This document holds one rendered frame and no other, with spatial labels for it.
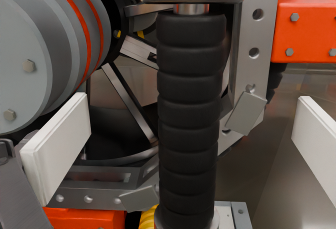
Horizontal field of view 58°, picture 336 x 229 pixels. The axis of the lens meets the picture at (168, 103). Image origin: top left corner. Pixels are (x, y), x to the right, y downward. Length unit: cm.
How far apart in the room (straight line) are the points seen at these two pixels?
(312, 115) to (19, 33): 21
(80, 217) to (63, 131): 37
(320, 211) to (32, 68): 137
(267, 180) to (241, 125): 120
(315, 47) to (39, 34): 30
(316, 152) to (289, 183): 144
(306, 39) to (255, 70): 7
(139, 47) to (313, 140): 36
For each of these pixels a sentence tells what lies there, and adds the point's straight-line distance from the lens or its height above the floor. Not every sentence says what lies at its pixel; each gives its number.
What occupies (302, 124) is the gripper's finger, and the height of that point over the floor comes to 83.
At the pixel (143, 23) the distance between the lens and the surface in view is 86.
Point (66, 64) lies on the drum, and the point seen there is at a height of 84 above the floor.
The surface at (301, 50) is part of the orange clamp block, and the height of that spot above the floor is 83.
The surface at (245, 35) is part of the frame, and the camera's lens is 38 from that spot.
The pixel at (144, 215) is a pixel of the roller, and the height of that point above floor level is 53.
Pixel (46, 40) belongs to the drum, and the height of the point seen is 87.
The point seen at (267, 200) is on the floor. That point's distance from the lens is 148.
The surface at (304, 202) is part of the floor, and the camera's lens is 152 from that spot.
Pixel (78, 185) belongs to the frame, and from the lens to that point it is 50.
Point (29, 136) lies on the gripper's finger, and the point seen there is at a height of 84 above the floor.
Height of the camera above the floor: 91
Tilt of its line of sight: 22 degrees down
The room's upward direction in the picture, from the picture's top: straight up
